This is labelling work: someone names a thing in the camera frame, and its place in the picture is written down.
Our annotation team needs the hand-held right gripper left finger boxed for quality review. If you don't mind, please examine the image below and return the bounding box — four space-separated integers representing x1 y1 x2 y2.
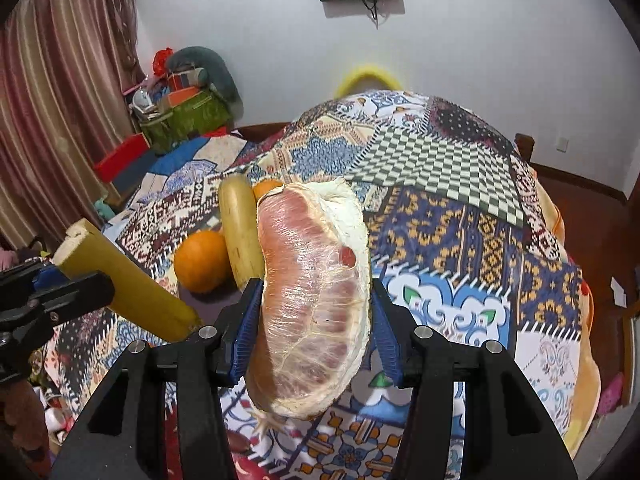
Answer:
50 277 266 480

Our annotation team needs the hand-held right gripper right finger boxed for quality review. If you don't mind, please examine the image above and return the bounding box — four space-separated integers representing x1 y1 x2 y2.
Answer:
371 279 576 480

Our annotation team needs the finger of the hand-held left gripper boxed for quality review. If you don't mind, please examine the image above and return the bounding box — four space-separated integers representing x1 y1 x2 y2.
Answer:
0 270 116 332
0 258 62 297

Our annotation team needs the banana piece with cut end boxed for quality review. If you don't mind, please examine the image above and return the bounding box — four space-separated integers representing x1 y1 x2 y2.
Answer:
52 217 203 343

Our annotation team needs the large peeled pomelo segment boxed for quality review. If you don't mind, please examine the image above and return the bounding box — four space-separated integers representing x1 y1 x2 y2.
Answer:
245 177 374 436

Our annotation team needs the large orange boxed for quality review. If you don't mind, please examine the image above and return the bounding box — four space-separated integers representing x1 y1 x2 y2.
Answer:
173 230 232 294

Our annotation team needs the yellow banana piece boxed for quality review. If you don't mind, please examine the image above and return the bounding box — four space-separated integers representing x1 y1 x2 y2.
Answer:
218 174 265 291

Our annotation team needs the medium orange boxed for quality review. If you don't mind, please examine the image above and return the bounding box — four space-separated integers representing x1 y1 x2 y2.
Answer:
251 179 286 204

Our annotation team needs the person's left forearm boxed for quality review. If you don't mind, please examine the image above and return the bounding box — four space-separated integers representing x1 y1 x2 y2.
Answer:
0 384 52 466

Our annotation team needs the red box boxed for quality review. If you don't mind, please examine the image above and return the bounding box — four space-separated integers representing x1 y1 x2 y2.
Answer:
93 133 151 183

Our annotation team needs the patchwork printed blanket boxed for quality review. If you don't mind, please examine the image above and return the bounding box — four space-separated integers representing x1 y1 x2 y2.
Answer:
45 89 601 480

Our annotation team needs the striped brown curtain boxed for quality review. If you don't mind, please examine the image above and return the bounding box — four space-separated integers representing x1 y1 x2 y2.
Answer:
0 0 151 256

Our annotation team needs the green fabric bag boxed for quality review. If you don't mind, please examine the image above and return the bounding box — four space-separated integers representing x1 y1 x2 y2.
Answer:
139 91 236 155

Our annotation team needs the orange fleece blanket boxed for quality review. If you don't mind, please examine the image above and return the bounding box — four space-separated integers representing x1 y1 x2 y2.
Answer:
530 165 602 461

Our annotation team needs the orange cardboard box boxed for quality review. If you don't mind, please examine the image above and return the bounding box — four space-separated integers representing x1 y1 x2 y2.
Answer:
159 87 206 110

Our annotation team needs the red plastic bag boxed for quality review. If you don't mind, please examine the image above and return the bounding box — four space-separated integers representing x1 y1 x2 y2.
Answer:
152 48 174 77

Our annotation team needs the wooden bed post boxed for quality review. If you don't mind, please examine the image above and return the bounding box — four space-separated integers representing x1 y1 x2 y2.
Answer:
514 133 536 163

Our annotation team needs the yellow foam ring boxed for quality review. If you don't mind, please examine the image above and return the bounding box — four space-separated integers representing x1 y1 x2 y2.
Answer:
335 62 402 97

